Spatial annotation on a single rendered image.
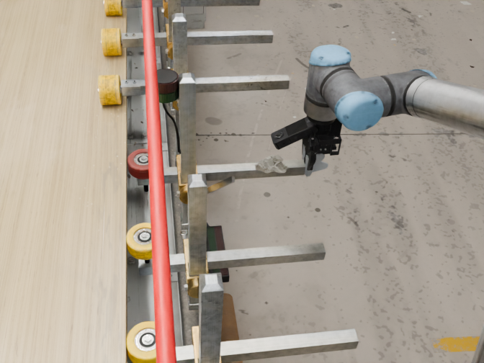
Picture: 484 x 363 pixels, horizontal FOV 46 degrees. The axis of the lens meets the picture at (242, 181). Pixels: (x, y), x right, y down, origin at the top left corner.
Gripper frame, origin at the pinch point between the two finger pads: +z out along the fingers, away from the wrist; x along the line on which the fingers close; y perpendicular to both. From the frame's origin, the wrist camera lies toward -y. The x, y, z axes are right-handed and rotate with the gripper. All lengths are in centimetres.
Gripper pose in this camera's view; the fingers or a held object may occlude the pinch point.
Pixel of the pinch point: (305, 172)
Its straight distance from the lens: 152.1
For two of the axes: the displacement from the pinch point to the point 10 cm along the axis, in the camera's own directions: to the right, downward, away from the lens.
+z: -0.3, 7.2, 7.0
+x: -1.3, -6.9, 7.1
